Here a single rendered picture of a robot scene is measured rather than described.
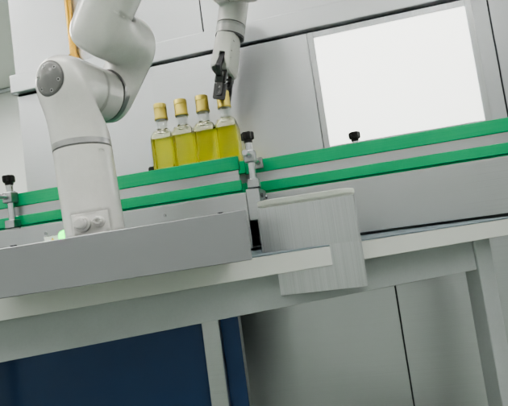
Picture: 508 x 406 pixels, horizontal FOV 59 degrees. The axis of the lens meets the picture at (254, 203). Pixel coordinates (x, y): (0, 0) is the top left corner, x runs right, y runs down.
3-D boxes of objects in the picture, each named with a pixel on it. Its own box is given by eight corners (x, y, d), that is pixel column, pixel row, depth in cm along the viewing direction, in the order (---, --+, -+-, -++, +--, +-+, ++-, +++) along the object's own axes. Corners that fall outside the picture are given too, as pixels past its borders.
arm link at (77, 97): (34, 153, 72) (20, 58, 73) (92, 160, 84) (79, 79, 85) (81, 138, 68) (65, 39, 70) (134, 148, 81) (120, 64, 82)
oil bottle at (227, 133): (249, 198, 116) (239, 118, 118) (245, 196, 110) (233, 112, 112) (228, 201, 117) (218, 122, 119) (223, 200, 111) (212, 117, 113)
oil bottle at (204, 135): (227, 201, 117) (217, 122, 119) (222, 200, 112) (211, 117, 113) (207, 205, 118) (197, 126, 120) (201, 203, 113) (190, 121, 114)
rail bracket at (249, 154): (268, 190, 108) (261, 140, 109) (256, 184, 92) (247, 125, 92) (256, 192, 109) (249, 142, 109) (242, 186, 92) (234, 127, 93)
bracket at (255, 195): (272, 219, 106) (268, 189, 106) (265, 218, 96) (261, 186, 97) (257, 221, 106) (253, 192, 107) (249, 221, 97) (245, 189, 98)
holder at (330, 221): (355, 236, 102) (350, 202, 103) (361, 240, 75) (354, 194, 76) (281, 246, 105) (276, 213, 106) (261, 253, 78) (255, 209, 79)
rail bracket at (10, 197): (24, 228, 109) (19, 174, 110) (2, 229, 102) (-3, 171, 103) (10, 230, 110) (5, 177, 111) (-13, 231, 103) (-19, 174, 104)
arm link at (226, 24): (222, 33, 122) (221, 43, 122) (213, 18, 113) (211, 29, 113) (248, 35, 120) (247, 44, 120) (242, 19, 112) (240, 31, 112)
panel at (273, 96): (489, 126, 117) (467, 3, 120) (493, 124, 115) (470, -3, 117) (167, 180, 133) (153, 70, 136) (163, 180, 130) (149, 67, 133)
